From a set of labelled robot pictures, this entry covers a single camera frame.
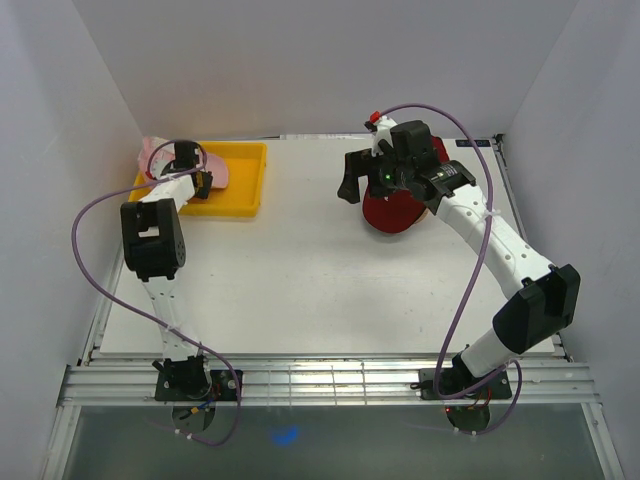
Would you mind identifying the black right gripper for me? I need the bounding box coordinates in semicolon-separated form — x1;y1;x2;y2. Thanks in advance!
336;145;411;205

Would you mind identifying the pink cap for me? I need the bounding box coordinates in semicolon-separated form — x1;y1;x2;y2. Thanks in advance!
137;136;229;189

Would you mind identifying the red cap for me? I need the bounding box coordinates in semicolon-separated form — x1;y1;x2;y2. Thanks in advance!
362;136;450;235

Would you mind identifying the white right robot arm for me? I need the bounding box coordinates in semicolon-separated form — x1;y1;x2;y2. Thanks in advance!
337;113;580;398

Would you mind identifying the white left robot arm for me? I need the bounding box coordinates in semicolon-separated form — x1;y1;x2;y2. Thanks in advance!
120;140;212;400

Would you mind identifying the yellow plastic tray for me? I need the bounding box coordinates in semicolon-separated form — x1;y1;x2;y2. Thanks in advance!
129;142;267;217

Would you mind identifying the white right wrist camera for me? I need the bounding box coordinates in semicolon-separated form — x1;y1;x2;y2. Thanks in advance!
365;111;398;156

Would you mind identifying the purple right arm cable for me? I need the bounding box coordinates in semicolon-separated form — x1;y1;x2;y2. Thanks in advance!
379;103;525;435

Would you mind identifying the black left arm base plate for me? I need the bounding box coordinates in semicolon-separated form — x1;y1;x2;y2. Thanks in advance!
153;369;244;402

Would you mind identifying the aluminium frame rail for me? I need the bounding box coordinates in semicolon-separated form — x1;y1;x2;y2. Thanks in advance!
40;358;624;479

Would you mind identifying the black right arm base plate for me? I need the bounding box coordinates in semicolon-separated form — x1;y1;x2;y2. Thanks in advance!
410;368;513;400

